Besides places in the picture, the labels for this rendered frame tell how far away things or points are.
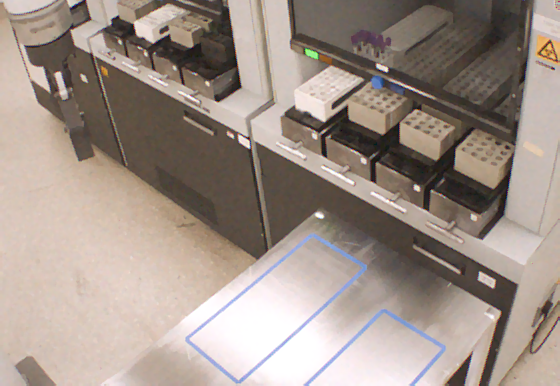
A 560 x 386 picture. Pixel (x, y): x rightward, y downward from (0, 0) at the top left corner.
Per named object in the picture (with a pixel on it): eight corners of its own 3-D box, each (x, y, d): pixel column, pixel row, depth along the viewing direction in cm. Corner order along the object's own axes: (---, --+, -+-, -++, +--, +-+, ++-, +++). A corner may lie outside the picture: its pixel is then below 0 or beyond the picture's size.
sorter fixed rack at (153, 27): (204, 2, 222) (201, -14, 218) (223, 8, 217) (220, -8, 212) (136, 38, 208) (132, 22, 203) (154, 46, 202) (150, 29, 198)
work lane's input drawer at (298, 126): (427, 33, 205) (427, 9, 199) (463, 46, 197) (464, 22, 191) (270, 145, 169) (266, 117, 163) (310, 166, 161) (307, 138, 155)
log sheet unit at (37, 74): (30, 80, 306) (10, 19, 283) (55, 97, 291) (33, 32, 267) (26, 83, 305) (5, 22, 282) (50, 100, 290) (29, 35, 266)
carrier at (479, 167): (500, 185, 137) (503, 165, 133) (495, 190, 136) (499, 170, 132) (457, 164, 144) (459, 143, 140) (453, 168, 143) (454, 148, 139)
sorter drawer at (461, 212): (552, 82, 179) (556, 56, 173) (592, 99, 171) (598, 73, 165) (417, 224, 143) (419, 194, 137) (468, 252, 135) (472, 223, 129)
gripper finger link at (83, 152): (83, 120, 101) (84, 122, 100) (94, 153, 106) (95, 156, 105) (66, 126, 100) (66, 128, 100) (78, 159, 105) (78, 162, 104)
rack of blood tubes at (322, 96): (366, 61, 182) (365, 43, 178) (394, 73, 176) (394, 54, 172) (294, 111, 167) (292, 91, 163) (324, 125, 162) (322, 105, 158)
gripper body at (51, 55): (20, 30, 92) (37, 80, 98) (24, 53, 86) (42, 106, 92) (66, 14, 94) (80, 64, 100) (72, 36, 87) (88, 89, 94)
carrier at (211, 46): (233, 61, 186) (230, 43, 182) (227, 64, 185) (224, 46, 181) (207, 50, 192) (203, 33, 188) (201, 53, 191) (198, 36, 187)
